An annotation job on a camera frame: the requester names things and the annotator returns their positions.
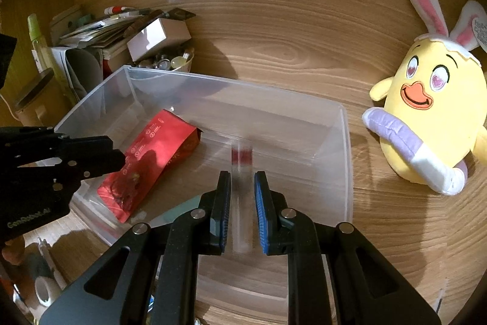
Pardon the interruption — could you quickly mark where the white tape roll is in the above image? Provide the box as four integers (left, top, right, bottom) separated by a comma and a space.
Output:
33, 276, 62, 307

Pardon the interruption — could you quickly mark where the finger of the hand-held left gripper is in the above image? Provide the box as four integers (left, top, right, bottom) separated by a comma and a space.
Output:
57, 135, 127, 181

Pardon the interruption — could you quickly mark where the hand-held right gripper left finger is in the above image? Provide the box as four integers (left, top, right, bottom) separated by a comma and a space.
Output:
38, 171, 233, 325

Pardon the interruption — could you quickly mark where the black utility knife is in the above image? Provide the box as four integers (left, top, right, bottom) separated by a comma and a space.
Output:
163, 7, 197, 22

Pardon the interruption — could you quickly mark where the red foil packet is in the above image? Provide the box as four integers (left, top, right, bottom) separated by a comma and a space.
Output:
97, 109, 205, 224

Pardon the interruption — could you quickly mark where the yellow chick plush toy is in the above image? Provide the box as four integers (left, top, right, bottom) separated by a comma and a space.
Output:
361, 0, 487, 195

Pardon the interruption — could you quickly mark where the small white cardboard box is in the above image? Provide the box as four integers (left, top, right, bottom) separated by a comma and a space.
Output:
126, 18, 192, 62

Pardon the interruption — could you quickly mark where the red and white marker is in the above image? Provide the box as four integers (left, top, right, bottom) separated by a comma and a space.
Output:
104, 5, 136, 16

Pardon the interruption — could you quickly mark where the clear plastic storage bin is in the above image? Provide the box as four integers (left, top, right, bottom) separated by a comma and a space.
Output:
54, 65, 354, 312

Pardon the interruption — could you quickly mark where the clear tube with red band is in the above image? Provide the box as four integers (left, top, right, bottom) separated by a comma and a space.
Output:
230, 142, 254, 254

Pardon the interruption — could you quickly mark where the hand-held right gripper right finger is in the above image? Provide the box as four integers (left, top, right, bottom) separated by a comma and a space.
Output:
254, 171, 442, 325

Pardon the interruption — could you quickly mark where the brown ceramic mug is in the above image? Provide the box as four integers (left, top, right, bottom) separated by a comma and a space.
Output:
14, 68, 71, 128

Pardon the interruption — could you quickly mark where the green-capped spray bottle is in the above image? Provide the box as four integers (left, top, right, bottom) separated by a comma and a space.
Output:
27, 13, 52, 71

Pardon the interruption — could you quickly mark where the glass bowl of trinkets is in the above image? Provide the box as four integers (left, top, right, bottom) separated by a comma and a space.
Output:
133, 47, 195, 73

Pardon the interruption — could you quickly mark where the person's left hand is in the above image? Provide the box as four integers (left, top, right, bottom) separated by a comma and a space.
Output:
1, 237, 26, 265

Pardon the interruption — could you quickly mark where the stack of papers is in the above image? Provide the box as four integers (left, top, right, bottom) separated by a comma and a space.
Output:
51, 5, 160, 48

